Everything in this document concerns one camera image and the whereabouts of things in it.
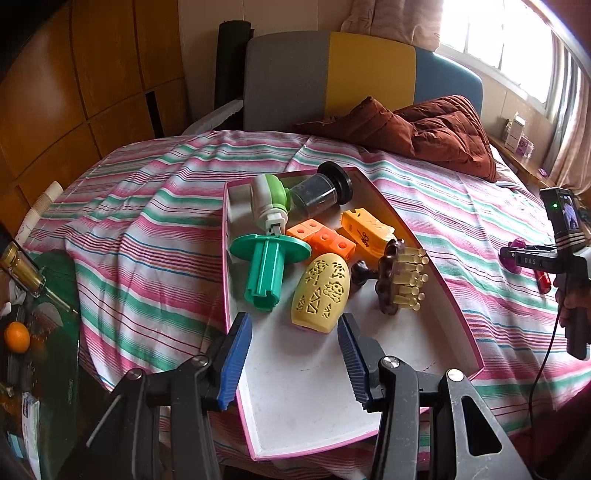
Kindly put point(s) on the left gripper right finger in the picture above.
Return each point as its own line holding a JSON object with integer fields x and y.
{"x": 362, "y": 356}

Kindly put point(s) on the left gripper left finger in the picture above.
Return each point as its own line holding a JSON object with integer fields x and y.
{"x": 226, "y": 360}

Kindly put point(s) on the red metallic cylinder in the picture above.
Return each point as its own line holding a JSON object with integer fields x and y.
{"x": 544, "y": 282}

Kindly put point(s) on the purple perforated cap toy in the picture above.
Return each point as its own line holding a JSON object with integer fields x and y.
{"x": 508, "y": 255}

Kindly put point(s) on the yellow carved egg-shaped toy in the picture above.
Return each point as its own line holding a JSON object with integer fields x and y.
{"x": 321, "y": 294}

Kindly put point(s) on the brown scalp massage brush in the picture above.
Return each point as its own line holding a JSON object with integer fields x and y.
{"x": 400, "y": 276}

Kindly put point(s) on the orange linked cube blocks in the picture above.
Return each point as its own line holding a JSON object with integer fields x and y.
{"x": 322, "y": 239}

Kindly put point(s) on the orange cheese-shaped toy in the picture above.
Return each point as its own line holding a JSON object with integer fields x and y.
{"x": 367, "y": 231}

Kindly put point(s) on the right hand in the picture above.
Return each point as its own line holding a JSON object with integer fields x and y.
{"x": 575, "y": 299}

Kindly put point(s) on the pink-rimmed white tray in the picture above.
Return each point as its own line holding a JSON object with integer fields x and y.
{"x": 294, "y": 397}

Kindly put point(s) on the wooden side shelf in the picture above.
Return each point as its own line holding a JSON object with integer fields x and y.
{"x": 525, "y": 170}

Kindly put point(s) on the purple small box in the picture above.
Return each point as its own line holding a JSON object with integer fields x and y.
{"x": 525, "y": 148}

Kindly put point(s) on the teal flanged plastic part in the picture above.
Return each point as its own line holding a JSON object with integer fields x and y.
{"x": 267, "y": 255}

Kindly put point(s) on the white carton box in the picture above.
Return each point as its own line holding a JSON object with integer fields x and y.
{"x": 513, "y": 132}

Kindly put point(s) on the striped bedsheet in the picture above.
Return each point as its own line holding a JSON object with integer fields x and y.
{"x": 143, "y": 227}

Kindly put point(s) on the green white round gadget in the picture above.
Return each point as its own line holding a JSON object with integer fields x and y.
{"x": 270, "y": 201}

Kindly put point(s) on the black grey jar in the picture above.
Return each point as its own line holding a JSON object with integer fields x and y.
{"x": 329, "y": 186}

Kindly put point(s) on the rust brown quilt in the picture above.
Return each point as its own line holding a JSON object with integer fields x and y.
{"x": 446, "y": 131}

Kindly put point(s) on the orange fruit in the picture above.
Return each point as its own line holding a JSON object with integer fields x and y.
{"x": 17, "y": 337}

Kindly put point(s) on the dark gold-necked bottle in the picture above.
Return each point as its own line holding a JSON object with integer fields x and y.
{"x": 23, "y": 270}

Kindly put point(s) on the beige curtain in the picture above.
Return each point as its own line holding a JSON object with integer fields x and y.
{"x": 412, "y": 22}

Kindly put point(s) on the tricolour headboard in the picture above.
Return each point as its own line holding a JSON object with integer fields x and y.
{"x": 295, "y": 77}

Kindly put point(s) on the wooden wardrobe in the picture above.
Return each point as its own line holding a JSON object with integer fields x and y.
{"x": 96, "y": 76}

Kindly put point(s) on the black rolled mat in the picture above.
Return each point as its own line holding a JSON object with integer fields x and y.
{"x": 229, "y": 80}

